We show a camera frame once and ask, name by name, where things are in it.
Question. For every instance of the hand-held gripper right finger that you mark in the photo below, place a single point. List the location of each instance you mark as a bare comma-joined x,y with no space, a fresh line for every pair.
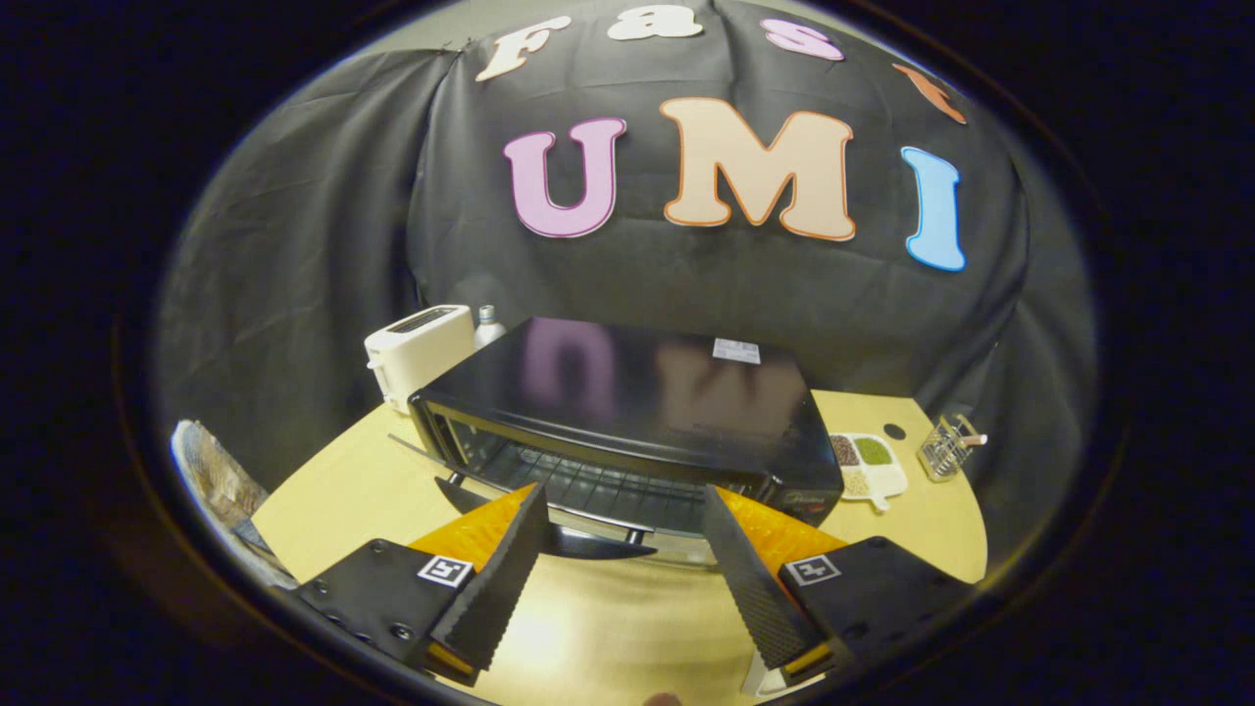
750,588

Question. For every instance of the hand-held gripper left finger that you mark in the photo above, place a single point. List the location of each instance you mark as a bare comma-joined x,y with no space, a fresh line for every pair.
495,588

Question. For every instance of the black toaster oven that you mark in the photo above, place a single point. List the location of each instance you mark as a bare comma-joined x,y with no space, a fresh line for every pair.
637,392

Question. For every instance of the white pop-up toaster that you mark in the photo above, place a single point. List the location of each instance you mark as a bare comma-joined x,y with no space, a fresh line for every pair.
417,353

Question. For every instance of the white divided bean dish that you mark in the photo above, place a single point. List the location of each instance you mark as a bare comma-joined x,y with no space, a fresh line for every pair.
871,471

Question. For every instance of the black round table grommet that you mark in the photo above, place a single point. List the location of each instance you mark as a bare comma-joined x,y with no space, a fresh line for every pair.
894,431

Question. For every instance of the small silver bottle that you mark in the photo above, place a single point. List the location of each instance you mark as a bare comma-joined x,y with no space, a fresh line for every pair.
487,328

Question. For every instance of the black backdrop cloth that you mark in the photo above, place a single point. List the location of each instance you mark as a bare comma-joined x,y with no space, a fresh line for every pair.
324,245

